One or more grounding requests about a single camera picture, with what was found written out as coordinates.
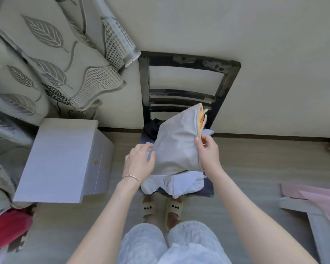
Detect person's right hand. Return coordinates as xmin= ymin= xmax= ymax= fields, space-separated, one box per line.
xmin=194 ymin=134 xmax=224 ymax=174

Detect person's left hand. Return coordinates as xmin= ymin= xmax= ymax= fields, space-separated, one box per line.
xmin=121 ymin=143 xmax=157 ymax=188

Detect grey-green cushion cover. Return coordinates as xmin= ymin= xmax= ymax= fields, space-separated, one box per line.
xmin=153 ymin=102 xmax=210 ymax=177

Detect person's right forearm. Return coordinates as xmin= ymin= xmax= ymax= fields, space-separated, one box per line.
xmin=205 ymin=167 xmax=319 ymax=264

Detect person's left forearm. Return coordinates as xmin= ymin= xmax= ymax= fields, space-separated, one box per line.
xmin=67 ymin=178 xmax=142 ymax=264

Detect person's white trousers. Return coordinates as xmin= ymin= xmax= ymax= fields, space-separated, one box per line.
xmin=115 ymin=220 xmax=234 ymax=264

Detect folded clothes pile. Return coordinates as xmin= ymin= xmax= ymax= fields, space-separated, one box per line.
xmin=140 ymin=118 xmax=216 ymax=200

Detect beige slipper with face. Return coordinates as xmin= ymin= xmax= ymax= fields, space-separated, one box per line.
xmin=165 ymin=197 xmax=184 ymax=232
xmin=140 ymin=195 xmax=156 ymax=224

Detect white plastic bin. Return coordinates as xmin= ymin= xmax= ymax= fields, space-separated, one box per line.
xmin=12 ymin=118 xmax=116 ymax=205

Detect black metal rack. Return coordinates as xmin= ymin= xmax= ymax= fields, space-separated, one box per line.
xmin=138 ymin=50 xmax=242 ymax=198

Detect pink bed sheet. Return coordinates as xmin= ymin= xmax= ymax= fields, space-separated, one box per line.
xmin=280 ymin=182 xmax=330 ymax=235

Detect grey bed base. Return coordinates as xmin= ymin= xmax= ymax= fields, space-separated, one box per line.
xmin=278 ymin=197 xmax=330 ymax=264

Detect red plastic bag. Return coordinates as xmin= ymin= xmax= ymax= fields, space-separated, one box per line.
xmin=0 ymin=207 xmax=34 ymax=253

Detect grey leaf patterned curtain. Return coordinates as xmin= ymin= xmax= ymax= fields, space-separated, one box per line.
xmin=0 ymin=0 xmax=142 ymax=221

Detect thin gold bracelet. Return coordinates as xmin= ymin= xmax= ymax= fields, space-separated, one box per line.
xmin=121 ymin=174 xmax=142 ymax=187

